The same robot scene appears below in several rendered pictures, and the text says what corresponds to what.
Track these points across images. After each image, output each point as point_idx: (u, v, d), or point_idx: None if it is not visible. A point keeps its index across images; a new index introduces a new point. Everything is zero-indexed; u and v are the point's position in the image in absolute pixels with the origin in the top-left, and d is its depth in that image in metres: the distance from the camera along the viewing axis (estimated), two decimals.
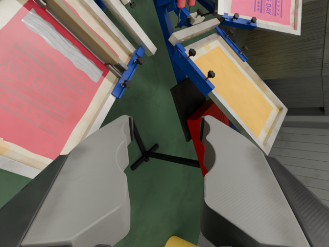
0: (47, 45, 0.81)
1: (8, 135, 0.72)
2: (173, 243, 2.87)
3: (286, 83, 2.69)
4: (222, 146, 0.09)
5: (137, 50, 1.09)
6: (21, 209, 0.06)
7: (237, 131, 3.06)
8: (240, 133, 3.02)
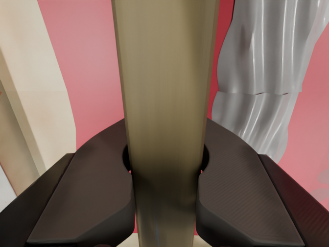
0: (291, 156, 0.20)
1: None
2: None
3: None
4: (216, 146, 0.09)
5: None
6: (28, 207, 0.06)
7: None
8: None
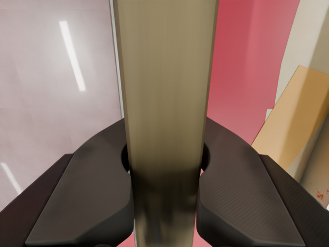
0: None
1: (246, 102, 0.17)
2: None
3: None
4: (217, 146, 0.09)
5: None
6: (27, 208, 0.06)
7: None
8: None
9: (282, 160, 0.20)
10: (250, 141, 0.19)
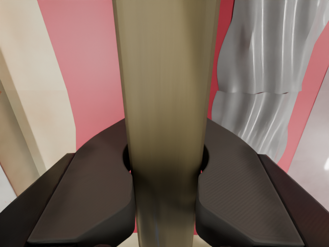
0: (290, 156, 0.20)
1: None
2: None
3: None
4: (215, 146, 0.09)
5: None
6: (29, 206, 0.06)
7: None
8: None
9: None
10: None
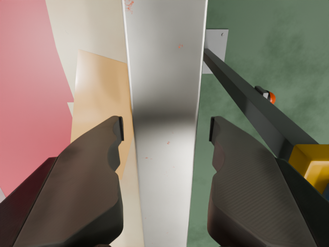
0: None
1: (39, 94, 0.14)
2: None
3: None
4: (231, 147, 0.09)
5: None
6: (11, 214, 0.06)
7: None
8: None
9: None
10: (68, 139, 0.16)
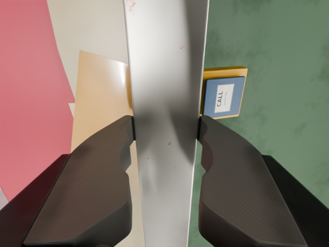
0: None
1: (40, 95, 0.14)
2: None
3: None
4: (219, 146, 0.09)
5: None
6: (24, 208, 0.06)
7: None
8: None
9: None
10: (69, 139, 0.16)
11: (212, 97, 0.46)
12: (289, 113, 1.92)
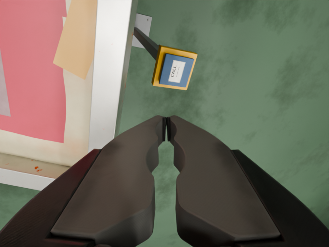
0: None
1: (47, 7, 0.25)
2: None
3: None
4: (190, 145, 0.09)
5: None
6: (55, 197, 0.06)
7: None
8: None
9: (82, 64, 0.28)
10: (57, 41, 0.27)
11: (168, 68, 0.63)
12: (244, 121, 2.22)
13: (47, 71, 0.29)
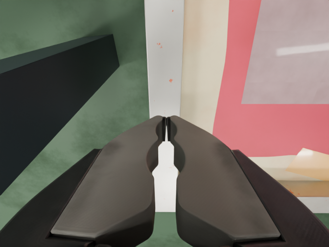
0: None
1: None
2: None
3: None
4: (190, 145, 0.09)
5: None
6: (55, 197, 0.06)
7: None
8: None
9: (298, 169, 0.32)
10: (320, 151, 0.31)
11: None
12: None
13: (294, 142, 0.30)
